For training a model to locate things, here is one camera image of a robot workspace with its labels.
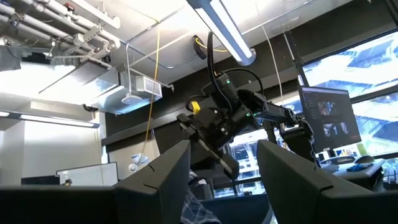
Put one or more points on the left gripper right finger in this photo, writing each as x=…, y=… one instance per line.
x=311, y=202

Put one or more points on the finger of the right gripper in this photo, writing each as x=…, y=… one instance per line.
x=187, y=122
x=232, y=169

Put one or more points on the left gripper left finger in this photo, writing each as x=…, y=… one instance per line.
x=149, y=199

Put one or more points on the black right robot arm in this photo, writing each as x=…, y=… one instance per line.
x=280, y=113

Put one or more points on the black keyboard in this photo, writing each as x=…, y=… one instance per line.
x=337, y=160

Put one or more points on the person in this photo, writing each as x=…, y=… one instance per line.
x=199, y=208

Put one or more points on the grey desk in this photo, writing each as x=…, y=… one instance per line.
x=357, y=177

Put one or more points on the whiteboard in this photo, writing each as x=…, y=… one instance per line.
x=90, y=175

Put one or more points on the black computer mouse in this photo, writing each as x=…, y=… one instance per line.
x=364, y=159

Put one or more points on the green cup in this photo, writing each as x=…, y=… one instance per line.
x=362, y=149

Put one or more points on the black computer monitor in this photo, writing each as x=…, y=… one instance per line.
x=329, y=118

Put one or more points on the ceiling tube light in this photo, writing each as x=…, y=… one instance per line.
x=224, y=31

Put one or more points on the white ceiling pipes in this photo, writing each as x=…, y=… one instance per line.
x=102, y=17

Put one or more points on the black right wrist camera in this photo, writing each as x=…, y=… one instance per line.
x=222, y=88

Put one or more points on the black dome camera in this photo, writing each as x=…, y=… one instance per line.
x=90, y=108

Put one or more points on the long wall light strip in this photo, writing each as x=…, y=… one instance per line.
x=56, y=120

